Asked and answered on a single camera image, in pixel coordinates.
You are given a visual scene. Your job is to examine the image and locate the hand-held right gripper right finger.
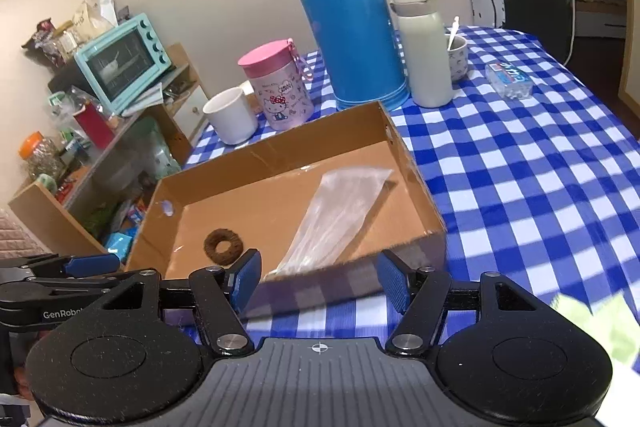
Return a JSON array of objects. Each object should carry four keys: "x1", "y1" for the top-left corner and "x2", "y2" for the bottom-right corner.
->
[{"x1": 376, "y1": 251, "x2": 551, "y2": 356}]

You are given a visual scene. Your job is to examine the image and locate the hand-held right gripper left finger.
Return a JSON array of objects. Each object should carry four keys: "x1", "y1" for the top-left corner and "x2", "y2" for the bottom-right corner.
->
[{"x1": 89, "y1": 249, "x2": 263, "y2": 356}]

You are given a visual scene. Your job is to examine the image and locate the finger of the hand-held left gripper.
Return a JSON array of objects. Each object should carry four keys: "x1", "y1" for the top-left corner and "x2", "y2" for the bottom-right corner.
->
[
  {"x1": 0, "y1": 254, "x2": 123, "y2": 279},
  {"x1": 0, "y1": 278, "x2": 118, "y2": 308}
]

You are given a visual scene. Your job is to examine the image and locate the cardboard box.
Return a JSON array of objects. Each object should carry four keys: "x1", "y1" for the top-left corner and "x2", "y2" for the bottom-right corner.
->
[{"x1": 123, "y1": 101, "x2": 448, "y2": 328}]

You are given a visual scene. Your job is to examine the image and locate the clear plastic bag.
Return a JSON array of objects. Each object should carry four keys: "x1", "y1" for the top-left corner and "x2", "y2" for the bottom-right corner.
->
[{"x1": 262, "y1": 168, "x2": 396, "y2": 280}]

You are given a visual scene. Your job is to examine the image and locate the blue packet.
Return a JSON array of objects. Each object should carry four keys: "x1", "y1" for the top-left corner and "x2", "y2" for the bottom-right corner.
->
[{"x1": 102, "y1": 232, "x2": 137, "y2": 259}]

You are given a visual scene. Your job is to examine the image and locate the quilted chair cover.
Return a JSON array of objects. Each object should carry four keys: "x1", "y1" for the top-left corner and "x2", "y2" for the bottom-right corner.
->
[{"x1": 0, "y1": 209, "x2": 53, "y2": 258}]

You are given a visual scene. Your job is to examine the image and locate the wooden shelf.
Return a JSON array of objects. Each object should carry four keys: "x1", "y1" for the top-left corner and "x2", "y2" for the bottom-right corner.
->
[{"x1": 7, "y1": 44, "x2": 211, "y2": 258}]

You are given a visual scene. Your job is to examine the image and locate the jar with orange lid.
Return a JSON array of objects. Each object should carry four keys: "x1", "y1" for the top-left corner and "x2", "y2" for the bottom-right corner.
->
[{"x1": 19, "y1": 132, "x2": 66, "y2": 180}]

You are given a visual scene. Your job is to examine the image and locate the green white plastic bag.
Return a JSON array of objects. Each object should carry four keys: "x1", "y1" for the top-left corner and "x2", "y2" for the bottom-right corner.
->
[{"x1": 145, "y1": 122, "x2": 182, "y2": 178}]

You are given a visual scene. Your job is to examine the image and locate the red container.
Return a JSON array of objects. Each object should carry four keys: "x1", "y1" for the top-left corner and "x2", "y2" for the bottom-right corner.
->
[{"x1": 74, "y1": 102, "x2": 117, "y2": 150}]

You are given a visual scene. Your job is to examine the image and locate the blue white checkered tablecloth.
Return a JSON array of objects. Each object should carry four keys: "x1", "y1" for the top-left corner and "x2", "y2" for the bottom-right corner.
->
[{"x1": 160, "y1": 25, "x2": 640, "y2": 373}]

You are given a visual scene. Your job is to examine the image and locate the white mug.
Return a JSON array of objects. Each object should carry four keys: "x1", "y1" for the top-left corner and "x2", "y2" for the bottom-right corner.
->
[{"x1": 202, "y1": 87, "x2": 259, "y2": 146}]

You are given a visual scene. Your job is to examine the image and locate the stack of papers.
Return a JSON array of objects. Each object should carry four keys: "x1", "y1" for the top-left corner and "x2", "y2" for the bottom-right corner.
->
[{"x1": 120, "y1": 82, "x2": 167, "y2": 118}]

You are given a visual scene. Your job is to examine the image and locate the white drawer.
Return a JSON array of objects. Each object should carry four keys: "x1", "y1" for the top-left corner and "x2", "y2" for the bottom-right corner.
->
[{"x1": 172, "y1": 84, "x2": 211, "y2": 142}]

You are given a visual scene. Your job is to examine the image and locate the pink cartoon cup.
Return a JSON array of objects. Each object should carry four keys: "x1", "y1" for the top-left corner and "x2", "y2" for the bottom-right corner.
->
[{"x1": 237, "y1": 38, "x2": 316, "y2": 131}]

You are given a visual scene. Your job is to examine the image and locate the teal toaster oven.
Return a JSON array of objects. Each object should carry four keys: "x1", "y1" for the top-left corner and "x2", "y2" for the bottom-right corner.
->
[{"x1": 74, "y1": 13, "x2": 173, "y2": 116}]

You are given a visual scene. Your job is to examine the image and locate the green cloth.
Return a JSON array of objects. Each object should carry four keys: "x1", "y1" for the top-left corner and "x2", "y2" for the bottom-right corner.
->
[{"x1": 550, "y1": 292, "x2": 636, "y2": 365}]

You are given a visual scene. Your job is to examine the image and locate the white insulated bottle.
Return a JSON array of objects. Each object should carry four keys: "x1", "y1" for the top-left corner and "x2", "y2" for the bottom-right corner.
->
[{"x1": 390, "y1": 0, "x2": 455, "y2": 108}]

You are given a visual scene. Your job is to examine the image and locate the small patterned cup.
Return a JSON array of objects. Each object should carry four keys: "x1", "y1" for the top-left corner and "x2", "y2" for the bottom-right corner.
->
[{"x1": 445, "y1": 33, "x2": 469, "y2": 82}]

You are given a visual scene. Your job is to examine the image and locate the clear plastic wrapper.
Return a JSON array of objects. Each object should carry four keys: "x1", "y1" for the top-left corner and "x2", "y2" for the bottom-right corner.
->
[{"x1": 485, "y1": 62, "x2": 535, "y2": 101}]

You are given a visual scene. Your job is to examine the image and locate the pile of snack bags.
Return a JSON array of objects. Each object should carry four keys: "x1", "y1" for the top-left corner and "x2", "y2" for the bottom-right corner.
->
[{"x1": 20, "y1": 0, "x2": 121, "y2": 68}]

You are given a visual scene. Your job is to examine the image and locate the blue thermos flask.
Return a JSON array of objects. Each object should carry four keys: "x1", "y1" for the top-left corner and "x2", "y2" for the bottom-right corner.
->
[{"x1": 280, "y1": 0, "x2": 412, "y2": 112}]

